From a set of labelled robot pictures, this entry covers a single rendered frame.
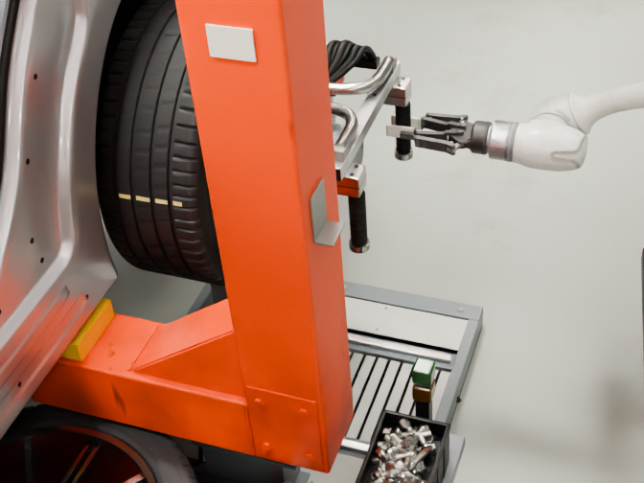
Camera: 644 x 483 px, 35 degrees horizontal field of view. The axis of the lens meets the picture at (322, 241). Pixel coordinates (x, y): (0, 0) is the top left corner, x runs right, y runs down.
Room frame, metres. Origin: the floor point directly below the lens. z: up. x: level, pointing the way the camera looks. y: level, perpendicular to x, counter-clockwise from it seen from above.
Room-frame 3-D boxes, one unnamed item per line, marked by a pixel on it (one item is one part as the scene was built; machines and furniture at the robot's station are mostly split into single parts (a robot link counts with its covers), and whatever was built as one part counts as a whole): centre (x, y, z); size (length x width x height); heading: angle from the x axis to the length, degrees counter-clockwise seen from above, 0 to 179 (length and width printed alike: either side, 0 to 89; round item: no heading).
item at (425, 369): (1.38, -0.18, 0.64); 0.04 x 0.04 x 0.04; 67
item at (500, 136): (1.87, -0.42, 0.83); 0.09 x 0.06 x 0.09; 157
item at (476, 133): (1.90, -0.35, 0.83); 0.09 x 0.08 x 0.07; 67
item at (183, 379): (1.47, 0.38, 0.69); 0.52 x 0.17 x 0.35; 67
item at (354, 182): (1.66, -0.05, 0.93); 0.09 x 0.05 x 0.05; 67
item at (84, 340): (1.54, 0.54, 0.71); 0.14 x 0.14 x 0.05; 67
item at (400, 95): (1.97, -0.18, 0.93); 0.09 x 0.05 x 0.05; 67
